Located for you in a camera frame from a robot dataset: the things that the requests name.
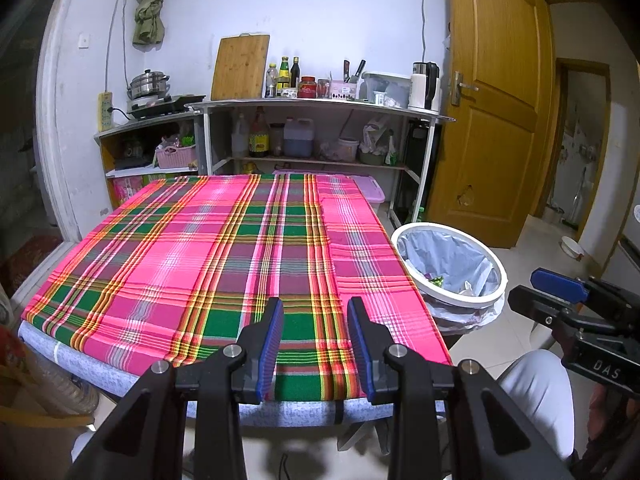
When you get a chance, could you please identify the yellow power strip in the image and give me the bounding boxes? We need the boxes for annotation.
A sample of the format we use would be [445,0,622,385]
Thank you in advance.
[97,91,114,132]

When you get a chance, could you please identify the wooden side cabinet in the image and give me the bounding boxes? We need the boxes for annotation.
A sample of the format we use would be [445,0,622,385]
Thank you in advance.
[93,109,206,212]

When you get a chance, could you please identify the white bin with blue liner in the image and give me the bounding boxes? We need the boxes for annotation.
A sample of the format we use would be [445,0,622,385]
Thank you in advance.
[397,227,506,337]

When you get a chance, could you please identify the steel pot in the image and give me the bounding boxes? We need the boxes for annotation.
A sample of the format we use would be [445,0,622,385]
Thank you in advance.
[127,70,171,100]

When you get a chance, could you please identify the green hanging cloth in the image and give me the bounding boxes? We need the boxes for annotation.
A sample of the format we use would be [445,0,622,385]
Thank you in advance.
[132,0,167,46]

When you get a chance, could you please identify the yellow label sauce bottle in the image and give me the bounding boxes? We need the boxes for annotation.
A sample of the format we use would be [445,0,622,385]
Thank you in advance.
[249,106,270,158]

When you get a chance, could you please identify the dark red rug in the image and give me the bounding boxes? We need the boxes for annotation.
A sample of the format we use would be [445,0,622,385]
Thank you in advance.
[0,232,64,302]

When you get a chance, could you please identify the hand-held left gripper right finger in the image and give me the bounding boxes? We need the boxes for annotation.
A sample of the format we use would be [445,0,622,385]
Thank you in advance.
[347,296,576,480]

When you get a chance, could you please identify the pink plaid tablecloth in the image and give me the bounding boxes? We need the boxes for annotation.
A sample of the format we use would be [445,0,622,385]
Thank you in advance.
[21,172,454,404]

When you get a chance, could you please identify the wooden cutting board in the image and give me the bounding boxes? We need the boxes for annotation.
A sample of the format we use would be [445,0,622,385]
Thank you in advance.
[210,34,271,101]

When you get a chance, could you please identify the pink printed carton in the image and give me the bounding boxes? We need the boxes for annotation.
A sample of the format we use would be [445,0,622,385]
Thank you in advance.
[112,176,147,209]

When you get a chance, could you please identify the black induction cooker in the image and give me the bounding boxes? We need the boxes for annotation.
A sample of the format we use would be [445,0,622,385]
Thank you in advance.
[125,94,207,120]

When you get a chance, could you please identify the white floor bowl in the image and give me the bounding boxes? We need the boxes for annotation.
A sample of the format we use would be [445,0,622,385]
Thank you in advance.
[559,236,585,260]

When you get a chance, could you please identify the electric kettle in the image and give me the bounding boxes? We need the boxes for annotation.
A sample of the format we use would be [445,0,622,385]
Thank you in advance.
[407,61,442,111]

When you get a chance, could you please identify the dark liquid jug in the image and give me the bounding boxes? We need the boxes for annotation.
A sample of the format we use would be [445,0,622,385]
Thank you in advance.
[283,117,315,157]

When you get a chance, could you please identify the translucent plastic bag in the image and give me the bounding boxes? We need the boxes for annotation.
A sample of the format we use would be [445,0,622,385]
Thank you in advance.
[0,325,101,432]

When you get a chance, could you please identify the white metal shelf unit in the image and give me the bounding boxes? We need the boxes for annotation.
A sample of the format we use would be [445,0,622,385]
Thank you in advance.
[184,97,457,231]

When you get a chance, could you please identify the tall clear plastic bottle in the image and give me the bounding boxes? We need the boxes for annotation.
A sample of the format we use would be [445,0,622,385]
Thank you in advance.
[232,112,250,159]

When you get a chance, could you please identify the person's grey trouser leg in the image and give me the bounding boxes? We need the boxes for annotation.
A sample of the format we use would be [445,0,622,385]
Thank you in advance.
[499,349,577,462]

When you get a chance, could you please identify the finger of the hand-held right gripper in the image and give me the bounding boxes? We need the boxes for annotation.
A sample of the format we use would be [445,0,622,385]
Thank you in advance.
[507,285,587,334]
[530,267,594,306]

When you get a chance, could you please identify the clear plastic storage container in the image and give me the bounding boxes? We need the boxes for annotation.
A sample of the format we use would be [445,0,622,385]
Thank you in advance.
[362,71,414,107]

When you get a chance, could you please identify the pink plastic basket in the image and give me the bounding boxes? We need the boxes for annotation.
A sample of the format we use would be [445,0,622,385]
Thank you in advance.
[155,145,198,170]

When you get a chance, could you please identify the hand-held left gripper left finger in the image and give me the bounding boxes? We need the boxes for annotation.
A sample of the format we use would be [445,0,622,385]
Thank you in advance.
[65,297,286,480]

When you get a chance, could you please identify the person's right hand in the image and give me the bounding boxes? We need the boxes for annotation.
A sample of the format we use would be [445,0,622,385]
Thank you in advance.
[587,386,626,439]

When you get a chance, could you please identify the wooden door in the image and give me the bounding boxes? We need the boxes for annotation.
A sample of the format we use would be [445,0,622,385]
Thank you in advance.
[427,0,557,250]

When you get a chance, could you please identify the metal door handle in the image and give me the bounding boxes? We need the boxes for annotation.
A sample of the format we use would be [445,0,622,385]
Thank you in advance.
[448,71,479,107]

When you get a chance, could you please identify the crumpled plastic bags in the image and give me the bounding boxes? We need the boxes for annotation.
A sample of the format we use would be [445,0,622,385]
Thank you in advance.
[362,115,396,154]

